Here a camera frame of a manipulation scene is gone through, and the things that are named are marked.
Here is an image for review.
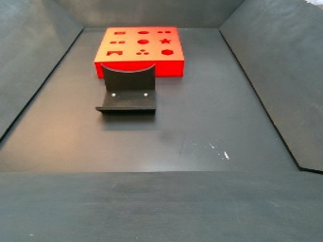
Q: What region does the red shape sorter box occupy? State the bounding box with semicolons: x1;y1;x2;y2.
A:
94;26;186;78

